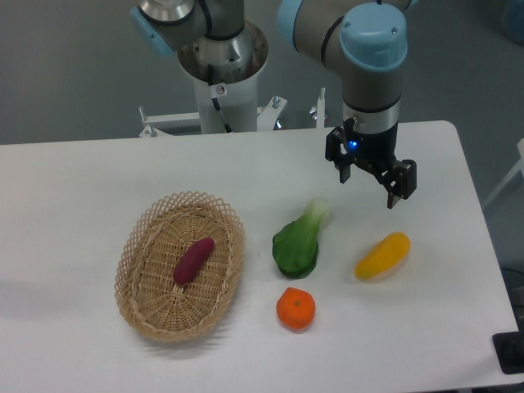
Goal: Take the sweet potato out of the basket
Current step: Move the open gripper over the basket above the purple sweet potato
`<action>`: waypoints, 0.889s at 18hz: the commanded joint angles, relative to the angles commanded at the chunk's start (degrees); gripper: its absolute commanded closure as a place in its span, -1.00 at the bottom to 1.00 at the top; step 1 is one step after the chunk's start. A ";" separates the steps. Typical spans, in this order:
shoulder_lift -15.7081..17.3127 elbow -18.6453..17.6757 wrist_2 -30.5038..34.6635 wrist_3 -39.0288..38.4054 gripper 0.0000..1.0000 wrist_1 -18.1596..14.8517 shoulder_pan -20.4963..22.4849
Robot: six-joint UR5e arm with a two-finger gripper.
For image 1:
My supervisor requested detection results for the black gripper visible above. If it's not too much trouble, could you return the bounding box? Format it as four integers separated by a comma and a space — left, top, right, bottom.
325, 119, 417, 209

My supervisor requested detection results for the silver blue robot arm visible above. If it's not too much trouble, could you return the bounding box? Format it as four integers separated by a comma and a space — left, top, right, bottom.
130, 1, 417, 206

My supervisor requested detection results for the purple sweet potato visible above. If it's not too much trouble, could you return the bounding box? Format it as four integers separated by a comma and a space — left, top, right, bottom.
173, 237, 215, 286

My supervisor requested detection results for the woven wicker basket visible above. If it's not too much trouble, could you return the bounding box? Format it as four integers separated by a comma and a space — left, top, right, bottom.
115, 192, 245, 342

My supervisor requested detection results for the yellow mango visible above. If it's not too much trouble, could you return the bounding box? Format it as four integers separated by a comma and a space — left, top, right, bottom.
354, 232, 411, 281

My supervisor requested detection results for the green bok choy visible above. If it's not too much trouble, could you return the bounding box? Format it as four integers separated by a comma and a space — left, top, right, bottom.
272, 199, 330, 279

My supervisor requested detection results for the orange tangerine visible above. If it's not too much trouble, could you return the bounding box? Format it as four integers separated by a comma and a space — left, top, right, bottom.
276, 287, 316, 331

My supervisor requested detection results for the black device at table edge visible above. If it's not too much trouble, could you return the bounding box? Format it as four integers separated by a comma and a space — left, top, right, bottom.
492, 332, 523, 375

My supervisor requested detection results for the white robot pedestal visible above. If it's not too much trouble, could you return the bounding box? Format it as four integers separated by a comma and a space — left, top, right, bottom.
178, 21, 269, 111

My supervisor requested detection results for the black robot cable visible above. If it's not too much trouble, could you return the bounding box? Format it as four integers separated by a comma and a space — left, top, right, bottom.
206, 65, 234, 133

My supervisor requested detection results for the white metal base frame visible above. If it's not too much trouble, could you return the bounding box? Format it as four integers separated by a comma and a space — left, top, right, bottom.
138, 87, 328, 138

